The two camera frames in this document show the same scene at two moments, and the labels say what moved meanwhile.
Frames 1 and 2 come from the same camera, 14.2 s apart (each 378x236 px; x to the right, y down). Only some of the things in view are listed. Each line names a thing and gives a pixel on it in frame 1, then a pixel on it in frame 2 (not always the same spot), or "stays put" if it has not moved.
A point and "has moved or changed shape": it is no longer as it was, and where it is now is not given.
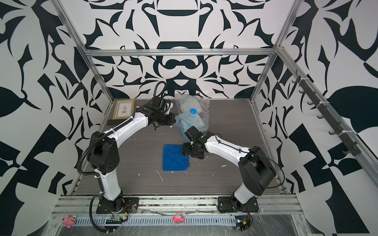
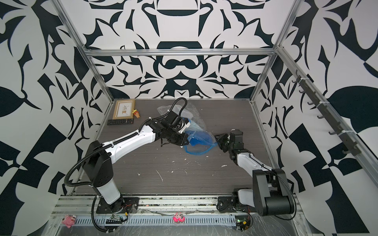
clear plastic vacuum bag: x=191 y=110 has moved or changed shape
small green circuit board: x=120 y=218 stays put
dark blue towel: x=173 y=159 has moved or changed shape
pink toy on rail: x=69 y=221 stays put
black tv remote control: x=113 y=122 stays put
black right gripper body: x=189 y=150 to x=224 y=143
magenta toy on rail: x=178 y=217 stays put
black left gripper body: x=164 y=119 to x=175 y=138
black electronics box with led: x=242 y=222 stays put
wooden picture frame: x=123 y=108 stays put
